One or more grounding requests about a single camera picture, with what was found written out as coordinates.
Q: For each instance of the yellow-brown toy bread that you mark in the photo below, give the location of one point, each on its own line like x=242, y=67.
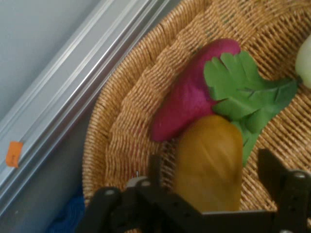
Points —
x=209, y=157

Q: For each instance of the dark blue textured object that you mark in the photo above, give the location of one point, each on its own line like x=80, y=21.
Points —
x=68, y=216

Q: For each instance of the orange sticker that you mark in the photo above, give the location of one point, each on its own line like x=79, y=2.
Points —
x=14, y=154

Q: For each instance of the green fabric leaf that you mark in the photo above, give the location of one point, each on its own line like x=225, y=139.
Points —
x=233, y=80

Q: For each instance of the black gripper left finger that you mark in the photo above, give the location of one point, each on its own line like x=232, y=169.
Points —
x=145, y=213

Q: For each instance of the white toy radish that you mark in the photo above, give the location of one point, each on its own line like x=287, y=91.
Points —
x=305, y=65

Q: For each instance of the purple toy sweet potato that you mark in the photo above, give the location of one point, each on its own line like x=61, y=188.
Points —
x=189, y=97

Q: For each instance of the aluminium rail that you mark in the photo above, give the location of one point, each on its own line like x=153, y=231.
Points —
x=60, y=85

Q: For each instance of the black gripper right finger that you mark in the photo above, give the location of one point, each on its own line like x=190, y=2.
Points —
x=294, y=194

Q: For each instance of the woven wicker basket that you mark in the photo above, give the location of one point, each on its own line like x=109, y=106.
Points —
x=136, y=97

